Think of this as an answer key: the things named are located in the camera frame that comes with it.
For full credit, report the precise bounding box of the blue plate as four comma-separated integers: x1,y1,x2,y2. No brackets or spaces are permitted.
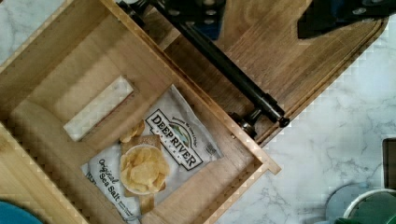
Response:
0,202,42,224

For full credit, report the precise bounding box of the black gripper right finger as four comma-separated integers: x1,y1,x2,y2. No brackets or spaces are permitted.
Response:
297,0,396,39

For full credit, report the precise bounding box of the green mug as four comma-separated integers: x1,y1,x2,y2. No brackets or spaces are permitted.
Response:
333,189,396,224

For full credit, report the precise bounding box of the wooden cutting board tray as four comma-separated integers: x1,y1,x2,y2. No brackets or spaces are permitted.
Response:
142,0,389,144

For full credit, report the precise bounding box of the wooden drawer with black handle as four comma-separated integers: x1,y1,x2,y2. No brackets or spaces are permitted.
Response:
1,0,279,224

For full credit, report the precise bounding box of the Deep River chips bag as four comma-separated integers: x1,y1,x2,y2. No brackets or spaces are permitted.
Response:
81,86,222,224

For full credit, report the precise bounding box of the wooden drawer cabinet box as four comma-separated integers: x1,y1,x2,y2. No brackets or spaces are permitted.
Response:
0,125,89,224

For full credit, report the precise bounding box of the light blue mug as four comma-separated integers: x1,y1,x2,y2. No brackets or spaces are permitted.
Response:
325,182,374,224

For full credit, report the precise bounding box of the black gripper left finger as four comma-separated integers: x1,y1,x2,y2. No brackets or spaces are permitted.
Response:
116,0,227,41

